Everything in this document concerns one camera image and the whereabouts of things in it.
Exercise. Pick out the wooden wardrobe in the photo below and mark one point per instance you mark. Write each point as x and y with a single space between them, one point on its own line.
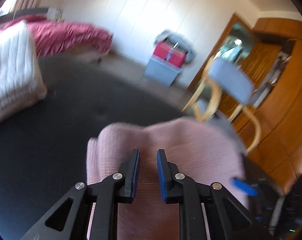
279 152

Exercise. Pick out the bed with red blanket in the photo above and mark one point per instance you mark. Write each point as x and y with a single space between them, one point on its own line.
57 37

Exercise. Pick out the red storage box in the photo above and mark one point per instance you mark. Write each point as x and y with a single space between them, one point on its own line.
169 53

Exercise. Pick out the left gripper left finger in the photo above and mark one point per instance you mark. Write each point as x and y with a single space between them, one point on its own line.
90 211

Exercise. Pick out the grey plastic storage bin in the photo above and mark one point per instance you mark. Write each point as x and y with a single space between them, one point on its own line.
161 71

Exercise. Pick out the grey cushioned wooden armchair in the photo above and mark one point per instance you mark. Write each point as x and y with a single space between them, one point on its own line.
221 76

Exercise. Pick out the folded white knit garment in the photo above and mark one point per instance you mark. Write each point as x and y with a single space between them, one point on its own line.
21 83

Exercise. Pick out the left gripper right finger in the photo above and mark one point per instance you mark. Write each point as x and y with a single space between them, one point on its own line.
206 211

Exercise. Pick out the pink knitted sweater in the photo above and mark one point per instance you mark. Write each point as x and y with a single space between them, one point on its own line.
201 151

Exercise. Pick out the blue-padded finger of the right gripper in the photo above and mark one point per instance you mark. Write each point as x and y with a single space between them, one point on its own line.
245 187

